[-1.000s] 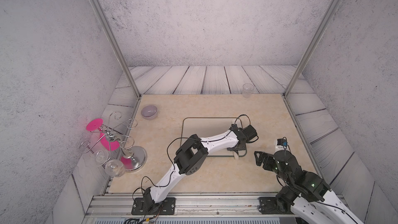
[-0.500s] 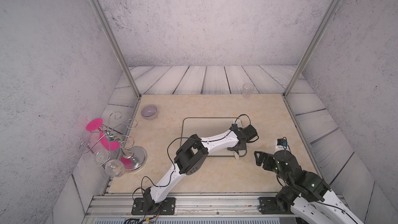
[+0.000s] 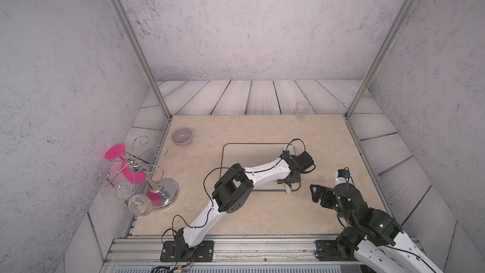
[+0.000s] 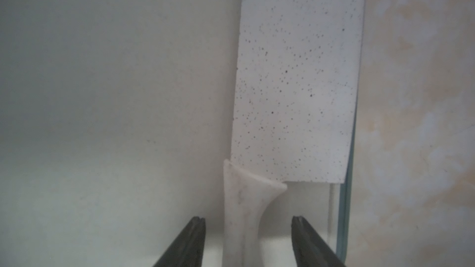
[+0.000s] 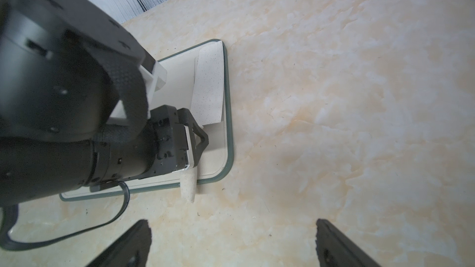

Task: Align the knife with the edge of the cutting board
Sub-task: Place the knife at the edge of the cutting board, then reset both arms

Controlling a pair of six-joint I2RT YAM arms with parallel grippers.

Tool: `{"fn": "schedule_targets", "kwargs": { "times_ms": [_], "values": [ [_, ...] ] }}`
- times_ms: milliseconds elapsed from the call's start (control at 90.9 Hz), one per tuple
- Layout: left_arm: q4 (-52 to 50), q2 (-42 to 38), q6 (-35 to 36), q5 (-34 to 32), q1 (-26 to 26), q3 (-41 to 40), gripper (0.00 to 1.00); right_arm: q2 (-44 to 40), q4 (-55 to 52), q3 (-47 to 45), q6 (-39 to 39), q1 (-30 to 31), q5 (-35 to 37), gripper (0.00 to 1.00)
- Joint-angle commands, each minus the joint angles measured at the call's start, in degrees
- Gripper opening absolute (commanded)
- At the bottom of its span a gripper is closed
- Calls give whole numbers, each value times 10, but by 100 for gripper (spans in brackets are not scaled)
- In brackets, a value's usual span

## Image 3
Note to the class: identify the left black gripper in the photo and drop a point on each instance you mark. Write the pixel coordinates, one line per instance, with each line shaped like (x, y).
(298, 179)

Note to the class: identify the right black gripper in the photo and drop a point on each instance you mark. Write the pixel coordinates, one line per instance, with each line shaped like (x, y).
(328, 193)

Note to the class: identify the white knife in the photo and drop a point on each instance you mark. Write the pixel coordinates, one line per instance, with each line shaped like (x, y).
(288, 189)

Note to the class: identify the white green-edged cutting board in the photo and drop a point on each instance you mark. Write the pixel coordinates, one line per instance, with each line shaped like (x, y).
(251, 155)

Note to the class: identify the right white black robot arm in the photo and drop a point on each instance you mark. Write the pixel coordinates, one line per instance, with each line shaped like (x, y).
(372, 236)

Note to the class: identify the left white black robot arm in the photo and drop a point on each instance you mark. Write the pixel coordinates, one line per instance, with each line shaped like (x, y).
(231, 192)

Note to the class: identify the clear plastic cup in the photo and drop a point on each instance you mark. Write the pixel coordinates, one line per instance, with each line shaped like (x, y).
(302, 109)

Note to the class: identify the purple bowl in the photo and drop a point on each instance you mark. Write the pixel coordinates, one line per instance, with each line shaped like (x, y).
(182, 137)

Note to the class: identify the clear wine glass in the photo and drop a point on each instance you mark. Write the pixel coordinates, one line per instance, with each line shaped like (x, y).
(140, 205)

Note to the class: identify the pink plastic wine glass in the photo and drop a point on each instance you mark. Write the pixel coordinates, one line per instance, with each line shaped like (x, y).
(133, 170)

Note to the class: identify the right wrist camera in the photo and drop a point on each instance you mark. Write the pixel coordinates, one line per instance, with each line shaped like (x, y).
(343, 176)

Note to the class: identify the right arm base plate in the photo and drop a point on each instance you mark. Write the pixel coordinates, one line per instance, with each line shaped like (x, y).
(333, 250)

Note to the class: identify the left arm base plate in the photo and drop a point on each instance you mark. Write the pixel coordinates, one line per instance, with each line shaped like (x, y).
(204, 251)

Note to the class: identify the metal wire glass rack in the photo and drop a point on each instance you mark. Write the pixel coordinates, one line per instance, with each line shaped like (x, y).
(162, 191)

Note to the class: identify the aluminium mounting rail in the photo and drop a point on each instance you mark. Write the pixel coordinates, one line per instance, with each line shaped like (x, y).
(231, 254)

